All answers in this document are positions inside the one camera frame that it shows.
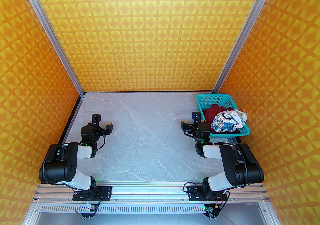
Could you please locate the black base cable loop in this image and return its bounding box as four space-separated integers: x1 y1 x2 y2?
183 182 200 194

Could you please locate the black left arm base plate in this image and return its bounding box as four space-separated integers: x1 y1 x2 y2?
72 185 112 202

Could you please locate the aluminium front rail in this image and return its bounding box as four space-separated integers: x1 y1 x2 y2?
34 182 269 203

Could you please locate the slotted metal cable tray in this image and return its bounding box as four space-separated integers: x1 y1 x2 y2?
37 203 270 215

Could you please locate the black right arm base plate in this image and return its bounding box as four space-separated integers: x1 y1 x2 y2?
187 185 229 202

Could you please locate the teal plastic laundry basket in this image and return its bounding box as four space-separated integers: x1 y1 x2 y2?
195 93 251 137

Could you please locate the aluminium frame post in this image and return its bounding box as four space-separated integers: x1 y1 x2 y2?
12 0 84 97
212 0 282 94

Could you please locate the small controller board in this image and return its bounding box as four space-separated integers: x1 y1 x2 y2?
202 203 222 219
75 203 101 220

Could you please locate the white printed shirt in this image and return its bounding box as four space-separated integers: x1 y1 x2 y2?
210 109 248 133

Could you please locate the maroon shirt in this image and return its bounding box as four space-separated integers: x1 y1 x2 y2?
202 104 227 124

